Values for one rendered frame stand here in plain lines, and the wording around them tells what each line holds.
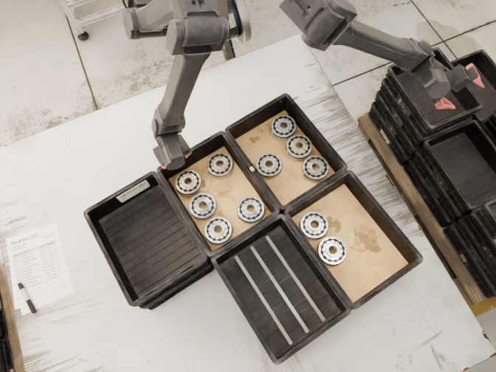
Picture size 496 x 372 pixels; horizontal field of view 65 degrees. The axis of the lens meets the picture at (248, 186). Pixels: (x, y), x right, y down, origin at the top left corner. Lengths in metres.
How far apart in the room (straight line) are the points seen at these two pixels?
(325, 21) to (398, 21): 2.35
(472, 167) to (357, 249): 0.99
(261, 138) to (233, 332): 0.76
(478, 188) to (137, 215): 1.64
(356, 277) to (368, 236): 0.16
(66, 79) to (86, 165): 1.36
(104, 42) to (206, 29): 2.48
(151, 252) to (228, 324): 0.39
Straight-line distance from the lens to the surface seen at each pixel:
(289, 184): 1.52
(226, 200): 1.50
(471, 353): 1.70
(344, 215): 1.50
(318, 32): 0.91
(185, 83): 0.91
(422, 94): 2.26
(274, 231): 1.46
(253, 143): 1.59
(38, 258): 1.82
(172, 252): 1.48
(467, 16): 3.43
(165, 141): 1.12
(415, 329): 1.63
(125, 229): 1.56
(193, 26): 0.78
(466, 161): 2.29
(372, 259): 1.48
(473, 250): 2.22
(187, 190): 1.50
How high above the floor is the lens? 2.24
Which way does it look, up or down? 69 degrees down
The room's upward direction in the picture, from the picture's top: 7 degrees counter-clockwise
